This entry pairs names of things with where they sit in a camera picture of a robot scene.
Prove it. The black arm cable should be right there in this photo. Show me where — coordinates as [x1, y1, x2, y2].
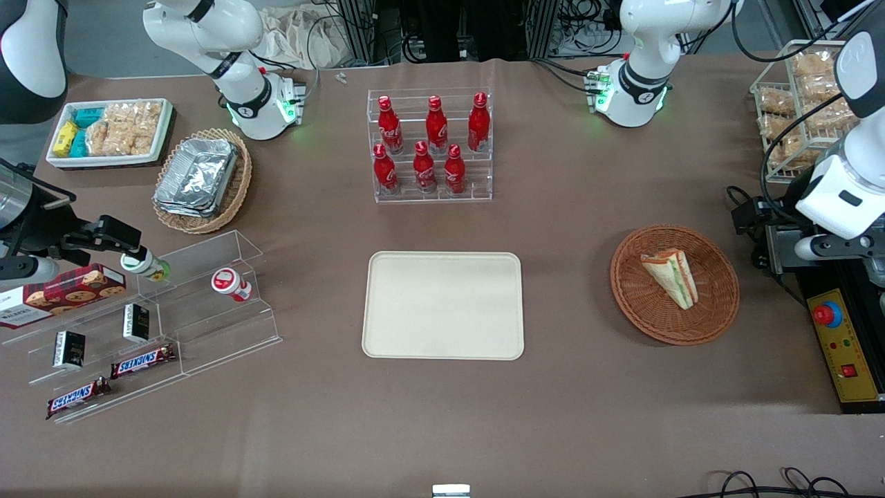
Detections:
[760, 104, 862, 207]

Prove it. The Snickers chocolate bar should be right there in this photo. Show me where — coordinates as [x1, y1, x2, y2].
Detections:
[46, 377, 112, 421]
[111, 344, 178, 380]

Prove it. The clear acrylic bottle rack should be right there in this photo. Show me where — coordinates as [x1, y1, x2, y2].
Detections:
[366, 88, 494, 205]

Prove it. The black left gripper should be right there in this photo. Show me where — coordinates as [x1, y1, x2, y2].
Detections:
[732, 196, 807, 236]

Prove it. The black table cable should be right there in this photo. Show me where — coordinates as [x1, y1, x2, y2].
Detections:
[725, 185, 770, 272]

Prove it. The green white small bottle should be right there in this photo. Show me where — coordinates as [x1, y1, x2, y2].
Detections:
[120, 248, 171, 283]

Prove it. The black machine housing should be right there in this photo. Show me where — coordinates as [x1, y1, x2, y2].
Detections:
[788, 257, 885, 416]

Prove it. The black background cable bundle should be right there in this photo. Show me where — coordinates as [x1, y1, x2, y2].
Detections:
[553, 0, 626, 57]

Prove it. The aluminium foil tray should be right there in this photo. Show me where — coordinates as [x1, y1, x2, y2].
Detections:
[155, 137, 240, 210]

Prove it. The red cola bottle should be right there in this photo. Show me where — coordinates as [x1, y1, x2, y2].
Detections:
[413, 141, 438, 195]
[425, 95, 449, 155]
[373, 144, 400, 196]
[443, 144, 467, 196]
[467, 92, 492, 154]
[378, 95, 404, 155]

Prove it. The small black box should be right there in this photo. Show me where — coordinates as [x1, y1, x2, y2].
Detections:
[123, 303, 151, 344]
[53, 331, 87, 369]

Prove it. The white rectangular snack tray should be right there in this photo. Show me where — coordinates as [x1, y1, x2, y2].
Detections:
[46, 98, 174, 169]

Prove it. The oval light wicker basket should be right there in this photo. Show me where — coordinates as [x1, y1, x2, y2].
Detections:
[152, 128, 254, 235]

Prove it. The black looped cable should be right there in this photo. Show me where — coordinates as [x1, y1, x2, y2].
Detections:
[697, 468, 853, 498]

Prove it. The cream plastic tray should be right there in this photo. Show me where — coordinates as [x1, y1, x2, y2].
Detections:
[362, 251, 525, 361]

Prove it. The beige cloth bag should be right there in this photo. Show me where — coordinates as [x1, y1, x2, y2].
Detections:
[259, 6, 362, 71]

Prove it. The triangular sandwich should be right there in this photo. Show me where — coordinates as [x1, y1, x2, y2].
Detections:
[640, 247, 700, 311]

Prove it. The round brown wicker basket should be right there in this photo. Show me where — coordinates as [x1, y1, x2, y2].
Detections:
[610, 224, 740, 347]

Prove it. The black base cable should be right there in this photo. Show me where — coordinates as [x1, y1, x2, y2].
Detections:
[531, 58, 604, 95]

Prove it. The aluminium frame post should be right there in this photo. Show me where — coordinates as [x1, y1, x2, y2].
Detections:
[337, 0, 378, 67]
[524, 0, 562, 60]

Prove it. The grey metal box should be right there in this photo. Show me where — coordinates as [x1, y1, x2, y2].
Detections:
[765, 228, 801, 276]

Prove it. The white wire rack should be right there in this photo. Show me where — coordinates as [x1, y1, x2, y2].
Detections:
[749, 39, 869, 185]

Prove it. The yellow snack packet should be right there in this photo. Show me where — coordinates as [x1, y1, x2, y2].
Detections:
[53, 120, 80, 157]

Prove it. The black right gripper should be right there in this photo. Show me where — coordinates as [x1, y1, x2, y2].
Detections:
[14, 181, 143, 259]

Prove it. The red capped white bottle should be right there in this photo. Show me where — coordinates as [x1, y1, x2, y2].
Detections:
[211, 268, 254, 303]

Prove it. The clear bag of fried snacks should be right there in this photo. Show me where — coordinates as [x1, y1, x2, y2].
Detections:
[796, 73, 846, 103]
[802, 98, 859, 132]
[758, 88, 797, 116]
[791, 50, 839, 77]
[767, 136, 825, 171]
[758, 113, 803, 139]

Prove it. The yellow control panel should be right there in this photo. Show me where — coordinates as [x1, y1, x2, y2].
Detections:
[807, 288, 885, 404]

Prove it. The clear acrylic stepped shelf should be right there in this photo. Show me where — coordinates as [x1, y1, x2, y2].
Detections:
[0, 290, 186, 425]
[136, 230, 283, 378]

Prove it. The clear rice cracker bag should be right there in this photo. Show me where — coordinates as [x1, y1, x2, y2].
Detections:
[86, 121, 154, 157]
[104, 102, 164, 136]

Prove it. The red tartan cookie box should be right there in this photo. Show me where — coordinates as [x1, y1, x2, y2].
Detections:
[0, 263, 128, 330]

